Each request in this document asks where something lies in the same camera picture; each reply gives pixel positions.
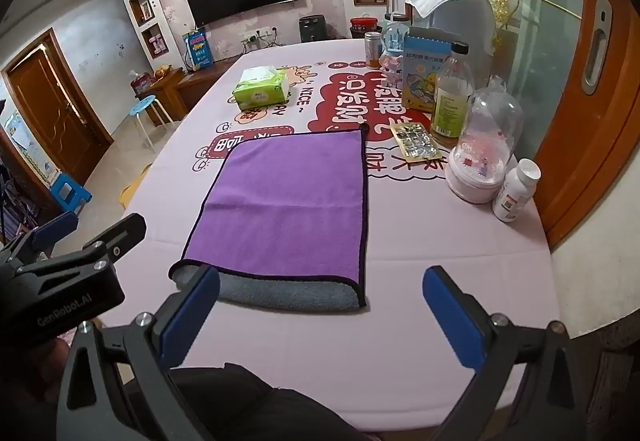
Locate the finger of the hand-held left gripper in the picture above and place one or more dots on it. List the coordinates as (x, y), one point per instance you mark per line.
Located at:
(117, 232)
(50, 229)

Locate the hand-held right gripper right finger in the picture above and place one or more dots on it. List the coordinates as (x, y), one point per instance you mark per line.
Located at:
(452, 323)

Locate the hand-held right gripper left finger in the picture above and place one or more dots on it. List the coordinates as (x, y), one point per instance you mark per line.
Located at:
(191, 316)

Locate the purple towel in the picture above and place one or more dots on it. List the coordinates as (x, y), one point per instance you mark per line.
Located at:
(290, 201)

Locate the blue plastic step stool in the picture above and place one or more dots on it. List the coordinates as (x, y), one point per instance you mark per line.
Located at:
(70, 193)

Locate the yellow chair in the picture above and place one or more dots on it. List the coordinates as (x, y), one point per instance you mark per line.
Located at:
(132, 191)

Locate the pink printed tablecloth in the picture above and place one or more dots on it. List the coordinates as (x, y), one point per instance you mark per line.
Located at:
(425, 241)

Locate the person's dark clothing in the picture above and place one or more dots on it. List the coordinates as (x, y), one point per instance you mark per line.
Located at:
(260, 406)

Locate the brown wooden door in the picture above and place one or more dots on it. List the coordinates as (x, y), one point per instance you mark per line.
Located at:
(50, 106)

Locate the blue round stool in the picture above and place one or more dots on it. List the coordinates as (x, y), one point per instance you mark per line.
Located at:
(145, 105)

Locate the white pill bottle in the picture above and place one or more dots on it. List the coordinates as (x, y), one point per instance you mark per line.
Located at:
(515, 193)

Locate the red snack bag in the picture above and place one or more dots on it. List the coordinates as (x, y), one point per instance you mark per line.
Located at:
(141, 83)

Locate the wooden television cabinet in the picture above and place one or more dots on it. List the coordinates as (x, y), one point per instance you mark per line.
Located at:
(185, 88)

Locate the pink glass dome ornament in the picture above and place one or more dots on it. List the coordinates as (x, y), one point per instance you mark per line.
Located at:
(482, 146)

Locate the silver blister pack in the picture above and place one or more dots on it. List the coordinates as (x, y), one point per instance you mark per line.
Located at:
(415, 143)

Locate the blue printed box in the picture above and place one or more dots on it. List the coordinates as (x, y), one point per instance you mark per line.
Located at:
(198, 50)

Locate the green tissue pack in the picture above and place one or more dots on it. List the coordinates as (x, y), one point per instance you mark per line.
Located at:
(260, 91)

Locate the clear bottle with black cap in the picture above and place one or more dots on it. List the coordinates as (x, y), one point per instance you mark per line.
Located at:
(451, 106)

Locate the wooden sliding door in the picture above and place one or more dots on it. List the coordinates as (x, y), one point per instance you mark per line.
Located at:
(585, 146)

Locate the blue cardboard box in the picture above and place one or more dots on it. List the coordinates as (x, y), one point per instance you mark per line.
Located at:
(420, 71)

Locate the black air fryer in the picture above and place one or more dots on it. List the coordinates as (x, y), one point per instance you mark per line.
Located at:
(313, 29)

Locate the drink can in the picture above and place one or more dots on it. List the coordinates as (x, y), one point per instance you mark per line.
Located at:
(373, 51)

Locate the grey covered chair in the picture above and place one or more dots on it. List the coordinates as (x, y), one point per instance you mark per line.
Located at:
(465, 18)

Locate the red pot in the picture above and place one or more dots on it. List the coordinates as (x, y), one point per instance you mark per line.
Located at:
(363, 27)

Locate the wall chart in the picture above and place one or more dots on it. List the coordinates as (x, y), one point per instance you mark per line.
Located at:
(30, 148)

